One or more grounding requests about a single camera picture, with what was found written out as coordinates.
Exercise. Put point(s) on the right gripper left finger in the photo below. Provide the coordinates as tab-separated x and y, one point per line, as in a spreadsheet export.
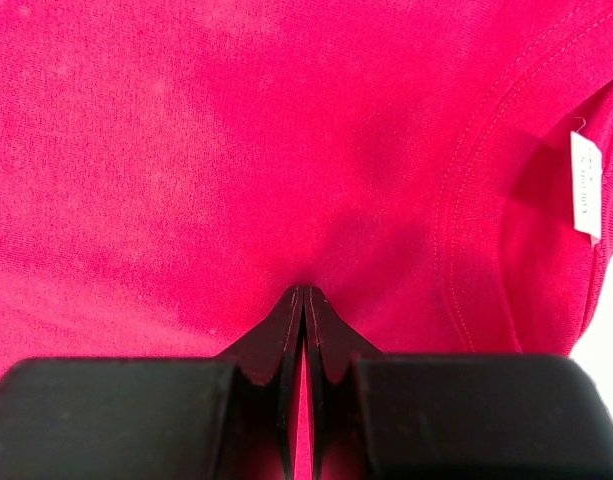
231	416

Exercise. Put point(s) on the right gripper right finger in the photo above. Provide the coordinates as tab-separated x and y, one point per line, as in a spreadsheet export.
377	415

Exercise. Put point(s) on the red t-shirt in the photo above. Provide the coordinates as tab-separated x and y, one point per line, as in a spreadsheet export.
441	170

